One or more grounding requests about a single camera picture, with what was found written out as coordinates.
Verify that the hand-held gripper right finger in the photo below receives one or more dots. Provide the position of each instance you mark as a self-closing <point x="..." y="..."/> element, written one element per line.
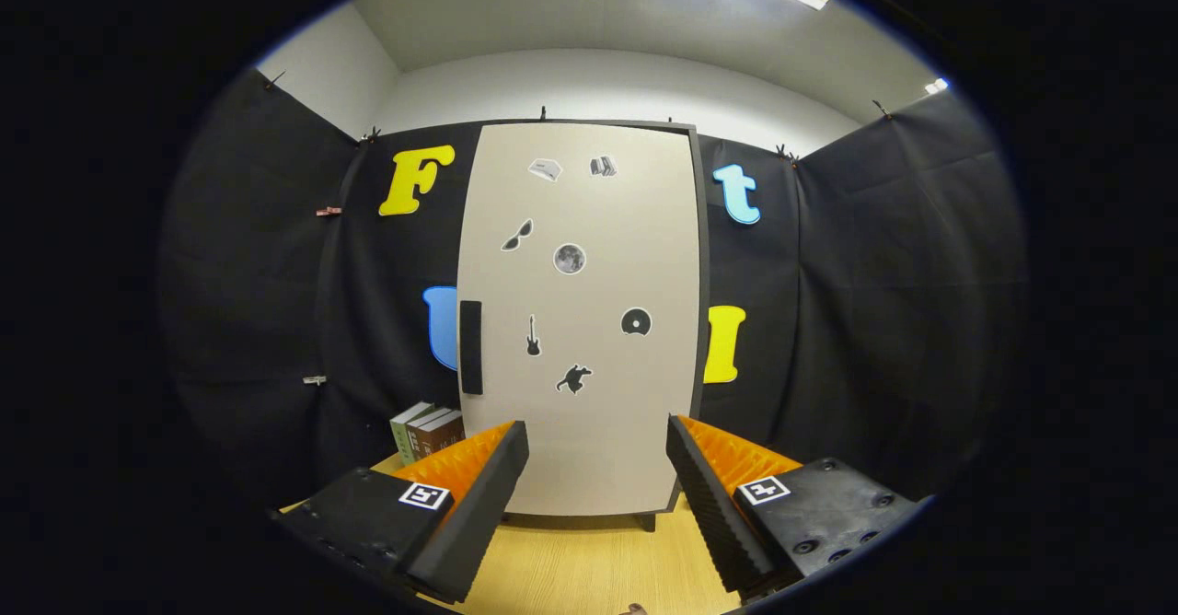
<point x="722" y="523"/>

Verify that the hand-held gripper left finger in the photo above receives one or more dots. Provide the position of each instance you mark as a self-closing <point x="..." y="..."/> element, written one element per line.
<point x="469" y="527"/>

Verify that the thin brown book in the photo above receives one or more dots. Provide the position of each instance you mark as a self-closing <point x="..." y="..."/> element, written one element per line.
<point x="416" y="445"/>

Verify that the green book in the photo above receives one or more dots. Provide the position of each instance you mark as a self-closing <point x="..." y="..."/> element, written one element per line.
<point x="400" y="440"/>

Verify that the grey cabinet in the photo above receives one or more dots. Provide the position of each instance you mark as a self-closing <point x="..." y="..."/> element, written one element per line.
<point x="703" y="320"/>

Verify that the small ceiling light panel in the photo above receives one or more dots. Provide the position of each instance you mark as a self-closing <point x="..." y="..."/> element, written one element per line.
<point x="936" y="86"/>

